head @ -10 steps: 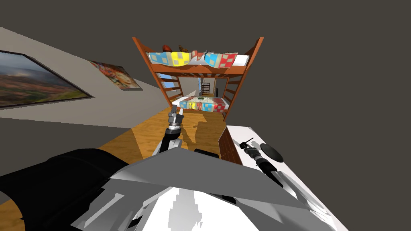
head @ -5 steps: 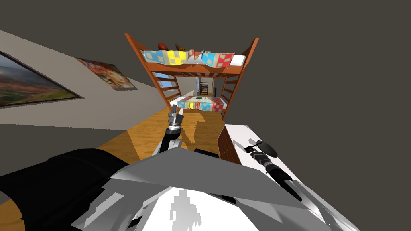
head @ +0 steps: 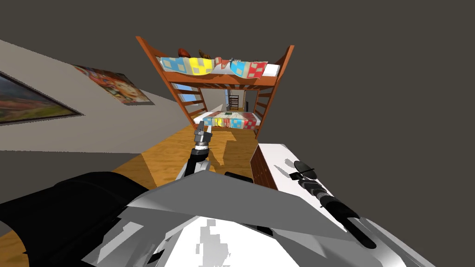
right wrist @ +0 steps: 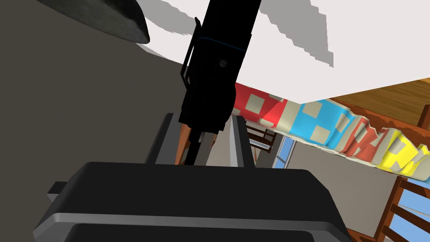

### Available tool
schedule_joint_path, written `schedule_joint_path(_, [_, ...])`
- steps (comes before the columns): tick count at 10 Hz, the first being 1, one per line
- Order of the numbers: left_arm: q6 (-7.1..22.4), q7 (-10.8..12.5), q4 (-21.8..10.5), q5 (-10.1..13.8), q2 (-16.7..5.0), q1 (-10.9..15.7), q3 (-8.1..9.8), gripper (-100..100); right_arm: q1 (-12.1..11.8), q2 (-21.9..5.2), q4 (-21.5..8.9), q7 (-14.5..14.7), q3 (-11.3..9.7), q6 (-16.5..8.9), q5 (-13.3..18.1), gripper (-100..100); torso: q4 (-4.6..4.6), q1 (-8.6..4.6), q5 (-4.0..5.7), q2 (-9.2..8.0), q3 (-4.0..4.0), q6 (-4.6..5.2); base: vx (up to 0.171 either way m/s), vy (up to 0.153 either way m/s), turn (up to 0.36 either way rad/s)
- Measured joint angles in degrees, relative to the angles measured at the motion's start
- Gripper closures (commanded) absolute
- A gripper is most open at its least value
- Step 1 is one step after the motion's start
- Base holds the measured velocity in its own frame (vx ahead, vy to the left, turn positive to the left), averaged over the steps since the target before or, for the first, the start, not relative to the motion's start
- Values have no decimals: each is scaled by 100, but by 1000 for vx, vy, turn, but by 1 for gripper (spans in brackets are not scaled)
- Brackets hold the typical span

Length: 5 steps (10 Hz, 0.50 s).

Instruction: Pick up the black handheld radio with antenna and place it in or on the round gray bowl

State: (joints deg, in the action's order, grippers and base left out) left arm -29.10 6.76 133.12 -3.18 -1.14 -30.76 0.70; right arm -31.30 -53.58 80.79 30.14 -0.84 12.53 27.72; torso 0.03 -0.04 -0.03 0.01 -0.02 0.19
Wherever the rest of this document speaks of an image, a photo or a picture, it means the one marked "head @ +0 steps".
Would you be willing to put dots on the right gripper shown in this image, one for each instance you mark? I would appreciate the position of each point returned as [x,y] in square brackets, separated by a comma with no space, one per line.
[308,184]

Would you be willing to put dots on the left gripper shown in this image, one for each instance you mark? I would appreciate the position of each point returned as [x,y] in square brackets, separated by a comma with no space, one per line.
[202,138]

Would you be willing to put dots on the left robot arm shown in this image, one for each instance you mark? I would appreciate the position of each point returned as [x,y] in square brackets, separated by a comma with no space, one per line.
[66,215]

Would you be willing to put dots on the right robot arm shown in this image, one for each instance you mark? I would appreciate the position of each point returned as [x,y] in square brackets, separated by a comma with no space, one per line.
[345,213]

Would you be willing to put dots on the black round plate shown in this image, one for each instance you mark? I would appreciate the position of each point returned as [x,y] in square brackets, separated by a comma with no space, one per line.
[305,169]

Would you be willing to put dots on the white table with brown side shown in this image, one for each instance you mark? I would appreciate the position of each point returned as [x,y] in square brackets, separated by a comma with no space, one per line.
[285,155]

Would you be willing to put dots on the wooden bunk bed, patchwork blankets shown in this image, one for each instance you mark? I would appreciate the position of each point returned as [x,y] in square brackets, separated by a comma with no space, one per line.
[222,74]

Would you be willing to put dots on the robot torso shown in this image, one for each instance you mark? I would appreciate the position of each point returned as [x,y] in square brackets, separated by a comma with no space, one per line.
[237,207]

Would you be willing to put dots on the colourful face picture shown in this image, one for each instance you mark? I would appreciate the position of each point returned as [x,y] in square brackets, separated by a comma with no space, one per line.
[118,87]

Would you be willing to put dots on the landscape picture in dark frame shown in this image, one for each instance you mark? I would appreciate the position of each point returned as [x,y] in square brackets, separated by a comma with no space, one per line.
[26,102]

